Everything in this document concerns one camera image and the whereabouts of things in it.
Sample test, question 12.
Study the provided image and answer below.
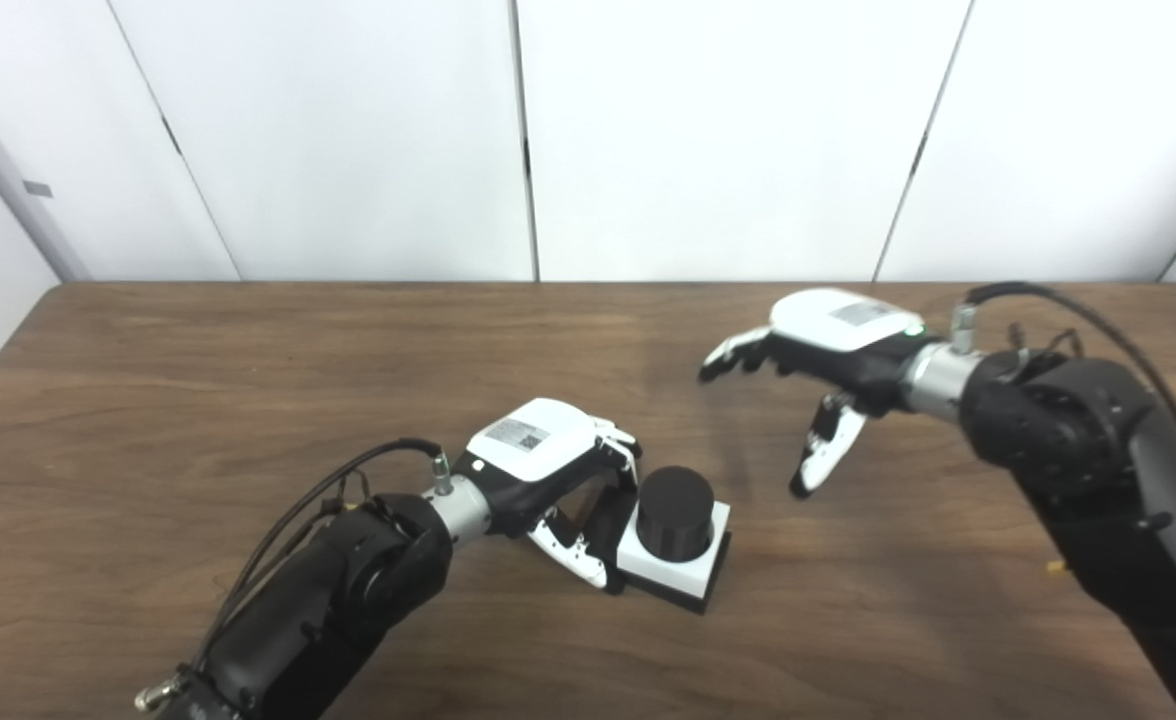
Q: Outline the black peg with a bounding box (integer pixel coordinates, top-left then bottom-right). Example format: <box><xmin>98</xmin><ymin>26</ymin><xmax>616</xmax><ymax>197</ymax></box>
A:
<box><xmin>588</xmin><ymin>466</ymin><xmax>733</xmax><ymax>615</ymax></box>

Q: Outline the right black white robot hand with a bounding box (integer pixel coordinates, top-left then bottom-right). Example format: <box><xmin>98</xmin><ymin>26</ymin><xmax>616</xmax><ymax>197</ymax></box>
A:
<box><xmin>698</xmin><ymin>289</ymin><xmax>934</xmax><ymax>499</ymax></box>

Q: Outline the white square piece with hole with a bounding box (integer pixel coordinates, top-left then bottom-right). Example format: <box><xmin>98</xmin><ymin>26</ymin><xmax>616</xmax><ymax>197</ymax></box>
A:
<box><xmin>616</xmin><ymin>498</ymin><xmax>731</xmax><ymax>593</ymax></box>

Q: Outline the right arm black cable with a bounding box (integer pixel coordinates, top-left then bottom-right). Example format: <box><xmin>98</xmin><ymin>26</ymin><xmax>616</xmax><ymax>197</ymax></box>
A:
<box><xmin>953</xmin><ymin>283</ymin><xmax>1176</xmax><ymax>451</ymax></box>

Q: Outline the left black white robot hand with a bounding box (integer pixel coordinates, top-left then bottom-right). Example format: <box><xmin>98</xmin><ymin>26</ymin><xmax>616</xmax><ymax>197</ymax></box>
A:
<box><xmin>453</xmin><ymin>398</ymin><xmax>644</xmax><ymax>591</ymax></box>

